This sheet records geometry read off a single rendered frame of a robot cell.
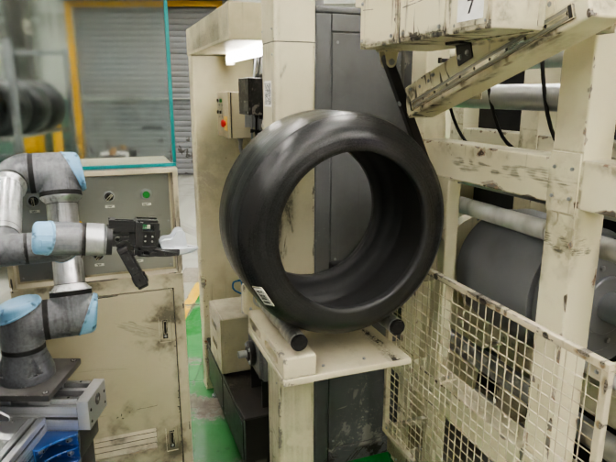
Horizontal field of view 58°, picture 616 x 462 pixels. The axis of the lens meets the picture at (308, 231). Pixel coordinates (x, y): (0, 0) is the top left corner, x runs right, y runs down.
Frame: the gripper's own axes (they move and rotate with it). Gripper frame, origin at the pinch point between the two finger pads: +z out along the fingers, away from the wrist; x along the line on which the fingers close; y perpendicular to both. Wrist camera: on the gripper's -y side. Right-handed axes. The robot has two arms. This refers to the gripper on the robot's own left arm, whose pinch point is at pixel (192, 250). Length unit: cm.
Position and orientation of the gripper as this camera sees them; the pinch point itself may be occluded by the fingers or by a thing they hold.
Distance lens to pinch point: 140.5
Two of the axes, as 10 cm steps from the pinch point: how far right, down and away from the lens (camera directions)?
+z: 9.3, 0.4, 3.6
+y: 1.1, -9.7, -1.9
